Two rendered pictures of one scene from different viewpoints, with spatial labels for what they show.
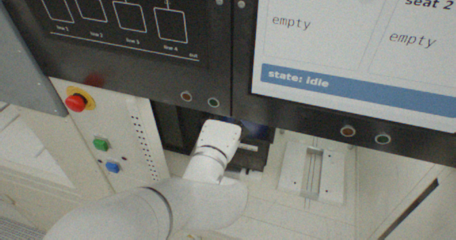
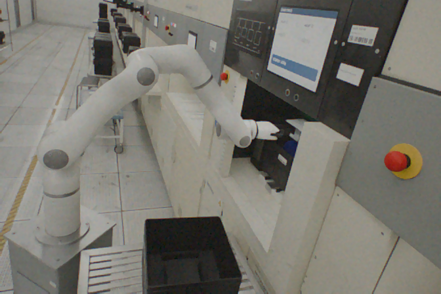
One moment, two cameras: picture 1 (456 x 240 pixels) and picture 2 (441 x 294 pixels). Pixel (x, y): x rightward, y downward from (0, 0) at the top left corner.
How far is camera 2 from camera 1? 0.92 m
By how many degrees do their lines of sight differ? 48
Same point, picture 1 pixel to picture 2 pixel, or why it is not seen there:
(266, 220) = (260, 213)
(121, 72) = (240, 60)
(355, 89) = (291, 66)
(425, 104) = (308, 73)
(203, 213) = (221, 110)
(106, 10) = (246, 33)
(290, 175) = not seen: hidden behind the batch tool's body
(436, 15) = (310, 30)
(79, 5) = (242, 31)
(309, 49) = (283, 46)
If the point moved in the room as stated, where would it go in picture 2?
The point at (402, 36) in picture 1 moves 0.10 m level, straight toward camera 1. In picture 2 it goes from (302, 39) to (270, 34)
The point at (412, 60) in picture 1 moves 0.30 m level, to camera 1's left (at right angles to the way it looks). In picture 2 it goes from (304, 50) to (239, 34)
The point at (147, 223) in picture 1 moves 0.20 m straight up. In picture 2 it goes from (201, 65) to (209, 4)
